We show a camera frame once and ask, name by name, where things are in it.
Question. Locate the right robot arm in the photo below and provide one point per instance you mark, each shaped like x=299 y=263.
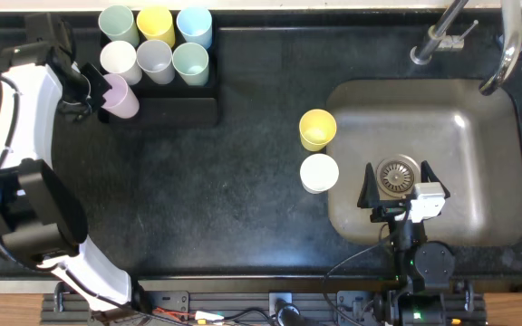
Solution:
x=433 y=262

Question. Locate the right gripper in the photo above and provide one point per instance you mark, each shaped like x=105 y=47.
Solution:
x=388 y=212

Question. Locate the grey cup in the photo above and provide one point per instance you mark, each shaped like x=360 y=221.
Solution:
x=154 y=59

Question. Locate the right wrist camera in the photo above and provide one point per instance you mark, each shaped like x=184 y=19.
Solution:
x=428 y=201

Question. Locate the black tray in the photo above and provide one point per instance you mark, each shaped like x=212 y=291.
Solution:
x=175 y=108

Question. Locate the yellow cup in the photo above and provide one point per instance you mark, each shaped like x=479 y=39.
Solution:
x=156 y=22
x=317 y=131

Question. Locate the blue cup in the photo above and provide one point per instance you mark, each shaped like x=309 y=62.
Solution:
x=194 y=25

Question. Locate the steel sink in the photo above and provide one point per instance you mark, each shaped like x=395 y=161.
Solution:
x=469 y=158

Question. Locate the steel tap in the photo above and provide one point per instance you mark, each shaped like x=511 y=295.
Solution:
x=437 y=31

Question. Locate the green cup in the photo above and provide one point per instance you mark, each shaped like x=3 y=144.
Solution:
x=118 y=22
x=190 y=63

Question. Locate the white cup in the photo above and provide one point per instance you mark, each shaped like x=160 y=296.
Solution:
x=319 y=174
x=118 y=59

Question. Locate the pink cup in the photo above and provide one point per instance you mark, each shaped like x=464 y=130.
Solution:
x=122 y=102

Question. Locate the mounting rail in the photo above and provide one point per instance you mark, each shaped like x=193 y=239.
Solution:
x=234 y=303

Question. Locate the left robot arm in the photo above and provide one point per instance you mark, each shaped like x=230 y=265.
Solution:
x=30 y=113

